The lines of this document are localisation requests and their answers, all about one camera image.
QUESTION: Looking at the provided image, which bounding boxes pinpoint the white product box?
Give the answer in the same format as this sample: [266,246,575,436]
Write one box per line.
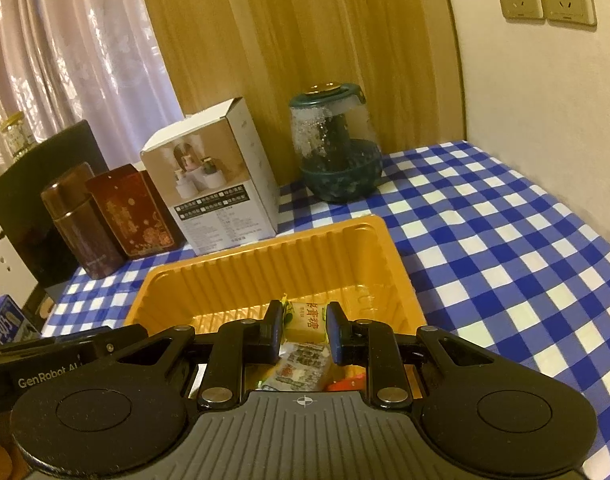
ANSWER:
[140,97,281,256]

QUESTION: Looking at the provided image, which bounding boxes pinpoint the glass jar with green base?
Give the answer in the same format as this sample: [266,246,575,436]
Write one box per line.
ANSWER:
[288,82,385,205]

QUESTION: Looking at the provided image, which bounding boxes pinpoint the blue white checkered tablecloth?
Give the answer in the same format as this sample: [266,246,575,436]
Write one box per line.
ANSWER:
[40,140,610,480]

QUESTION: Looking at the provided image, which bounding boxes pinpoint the dark red gift box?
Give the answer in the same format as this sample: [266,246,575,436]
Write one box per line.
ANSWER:
[85,163,186,260]

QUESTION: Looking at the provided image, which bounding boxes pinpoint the blue printed box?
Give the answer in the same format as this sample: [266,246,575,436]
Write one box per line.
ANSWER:
[0,294,42,347]

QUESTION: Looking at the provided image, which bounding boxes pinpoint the orange plastic tray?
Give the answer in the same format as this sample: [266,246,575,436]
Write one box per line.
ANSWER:
[122,214,429,402]

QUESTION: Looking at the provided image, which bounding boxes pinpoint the small glass jar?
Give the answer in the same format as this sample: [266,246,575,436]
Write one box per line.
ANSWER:
[0,112,36,161]

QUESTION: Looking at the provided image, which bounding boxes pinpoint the white lace curtain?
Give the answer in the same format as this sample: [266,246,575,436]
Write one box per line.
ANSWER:
[0,0,184,187]

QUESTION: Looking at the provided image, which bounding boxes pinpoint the brown thermos flask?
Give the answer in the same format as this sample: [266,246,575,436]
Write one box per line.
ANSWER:
[40,161,126,280]

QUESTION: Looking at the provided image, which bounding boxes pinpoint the red floral candy packet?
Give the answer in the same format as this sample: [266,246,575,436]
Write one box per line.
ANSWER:
[325,377,369,394]

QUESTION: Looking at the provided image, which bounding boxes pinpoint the white chair back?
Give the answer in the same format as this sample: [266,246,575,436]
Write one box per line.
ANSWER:
[0,217,39,307]

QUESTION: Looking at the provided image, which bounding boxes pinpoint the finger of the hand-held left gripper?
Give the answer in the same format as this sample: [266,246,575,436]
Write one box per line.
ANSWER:
[50,324,149,362]

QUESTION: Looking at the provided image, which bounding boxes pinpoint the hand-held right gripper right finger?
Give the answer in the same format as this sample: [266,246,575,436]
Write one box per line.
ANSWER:
[325,301,492,409]

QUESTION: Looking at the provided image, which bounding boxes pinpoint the yellow green candy packet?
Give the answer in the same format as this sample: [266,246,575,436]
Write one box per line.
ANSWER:
[280,300,331,346]

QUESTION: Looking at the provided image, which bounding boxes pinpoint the black flat box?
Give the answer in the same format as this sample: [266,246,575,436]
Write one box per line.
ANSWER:
[0,119,109,289]

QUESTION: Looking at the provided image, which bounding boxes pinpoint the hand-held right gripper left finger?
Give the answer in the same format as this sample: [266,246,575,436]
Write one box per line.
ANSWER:
[116,300,286,412]

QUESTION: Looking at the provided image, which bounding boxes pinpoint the clear white snack packet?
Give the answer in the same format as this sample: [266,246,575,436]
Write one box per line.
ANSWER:
[258,342,334,392]

